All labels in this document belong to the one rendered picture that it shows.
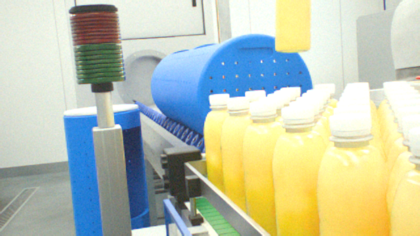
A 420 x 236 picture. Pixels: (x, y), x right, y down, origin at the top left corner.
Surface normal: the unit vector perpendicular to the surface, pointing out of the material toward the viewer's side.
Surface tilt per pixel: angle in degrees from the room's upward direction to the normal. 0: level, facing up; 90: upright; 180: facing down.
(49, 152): 90
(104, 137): 90
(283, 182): 90
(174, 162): 90
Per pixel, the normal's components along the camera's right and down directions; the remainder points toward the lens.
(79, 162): -0.52, 0.14
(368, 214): 0.05, 0.11
